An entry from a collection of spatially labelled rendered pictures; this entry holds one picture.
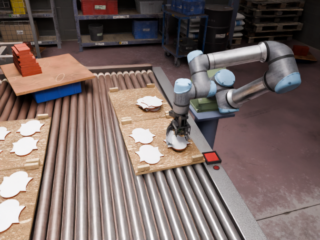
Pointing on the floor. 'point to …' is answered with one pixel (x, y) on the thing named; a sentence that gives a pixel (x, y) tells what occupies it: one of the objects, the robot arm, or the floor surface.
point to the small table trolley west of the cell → (169, 49)
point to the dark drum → (215, 28)
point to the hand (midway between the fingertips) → (176, 141)
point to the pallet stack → (270, 19)
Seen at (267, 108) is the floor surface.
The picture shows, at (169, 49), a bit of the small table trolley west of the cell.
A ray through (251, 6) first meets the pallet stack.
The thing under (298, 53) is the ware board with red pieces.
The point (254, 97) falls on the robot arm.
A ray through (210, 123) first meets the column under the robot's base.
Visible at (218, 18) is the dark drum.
